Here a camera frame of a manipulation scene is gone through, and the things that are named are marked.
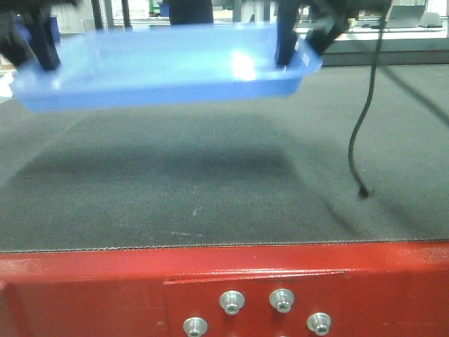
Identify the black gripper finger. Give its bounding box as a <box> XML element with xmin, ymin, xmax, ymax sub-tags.
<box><xmin>1</xmin><ymin>6</ymin><xmax>60</xmax><ymax>70</ymax></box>
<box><xmin>274</xmin><ymin>0</ymin><xmax>355</xmax><ymax>68</ymax></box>

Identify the blue plastic tray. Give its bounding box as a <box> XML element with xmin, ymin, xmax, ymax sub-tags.
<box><xmin>10</xmin><ymin>22</ymin><xmax>322</xmax><ymax>113</ymax></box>

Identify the silver flange bolt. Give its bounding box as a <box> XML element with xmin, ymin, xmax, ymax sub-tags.
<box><xmin>269</xmin><ymin>289</ymin><xmax>295</xmax><ymax>314</ymax></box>
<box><xmin>307</xmin><ymin>312</ymin><xmax>332</xmax><ymax>336</ymax></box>
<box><xmin>182</xmin><ymin>317</ymin><xmax>208</xmax><ymax>337</ymax></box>
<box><xmin>220</xmin><ymin>290</ymin><xmax>246</xmax><ymax>315</ymax></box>

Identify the black hanging cable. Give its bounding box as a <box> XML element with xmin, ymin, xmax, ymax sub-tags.
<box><xmin>347</xmin><ymin>13</ymin><xmax>392</xmax><ymax>198</ymax></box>

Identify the red metal base plate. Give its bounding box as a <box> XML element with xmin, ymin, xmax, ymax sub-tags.
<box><xmin>1</xmin><ymin>241</ymin><xmax>448</xmax><ymax>336</ymax></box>

